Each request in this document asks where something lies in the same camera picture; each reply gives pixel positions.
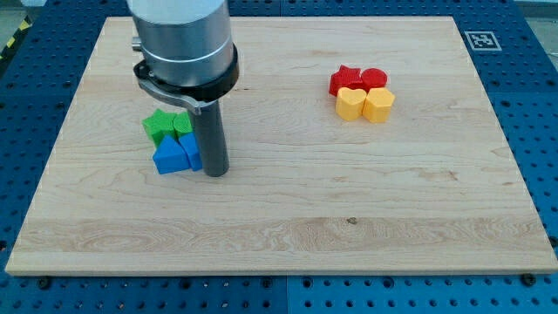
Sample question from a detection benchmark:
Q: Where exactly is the blue cube block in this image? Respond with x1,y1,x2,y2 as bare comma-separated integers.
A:
179,133,202,171

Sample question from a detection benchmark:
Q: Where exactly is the red star block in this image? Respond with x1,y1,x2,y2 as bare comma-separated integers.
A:
329,65,364,96

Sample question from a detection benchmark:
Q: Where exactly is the yellow heart block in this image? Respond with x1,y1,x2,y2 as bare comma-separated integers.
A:
335,87,367,121

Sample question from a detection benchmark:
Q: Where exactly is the green cylinder block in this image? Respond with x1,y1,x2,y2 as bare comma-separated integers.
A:
173,112,193,138

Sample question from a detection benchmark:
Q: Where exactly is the yellow pentagon block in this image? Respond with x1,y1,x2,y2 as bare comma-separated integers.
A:
362,87,396,123

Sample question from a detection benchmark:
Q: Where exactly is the black bolt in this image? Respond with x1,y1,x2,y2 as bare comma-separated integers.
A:
37,276,51,290
520,273,537,287

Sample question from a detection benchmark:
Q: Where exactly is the green star block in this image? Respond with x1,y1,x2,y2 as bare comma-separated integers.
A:
142,109,177,147

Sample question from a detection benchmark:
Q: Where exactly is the red cylinder block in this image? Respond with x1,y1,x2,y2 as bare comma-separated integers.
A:
361,68,388,91

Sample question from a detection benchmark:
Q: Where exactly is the black bolt right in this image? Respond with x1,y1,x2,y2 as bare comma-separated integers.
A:
520,273,537,287

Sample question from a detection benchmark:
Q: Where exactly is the black bolt left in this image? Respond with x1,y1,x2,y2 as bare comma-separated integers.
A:
37,276,51,290

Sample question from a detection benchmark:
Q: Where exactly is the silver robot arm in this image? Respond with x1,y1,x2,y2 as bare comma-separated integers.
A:
126,0,239,115

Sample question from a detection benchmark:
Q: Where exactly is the wooden board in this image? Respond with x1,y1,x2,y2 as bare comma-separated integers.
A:
6,17,557,276

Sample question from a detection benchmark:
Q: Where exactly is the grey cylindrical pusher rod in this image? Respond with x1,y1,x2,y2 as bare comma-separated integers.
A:
190,100,229,177

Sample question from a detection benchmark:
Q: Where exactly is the blue triangle block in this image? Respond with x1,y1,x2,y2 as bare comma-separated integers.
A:
152,135,190,174

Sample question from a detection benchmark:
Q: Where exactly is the white fiducial marker tag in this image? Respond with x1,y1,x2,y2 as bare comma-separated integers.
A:
465,31,501,51

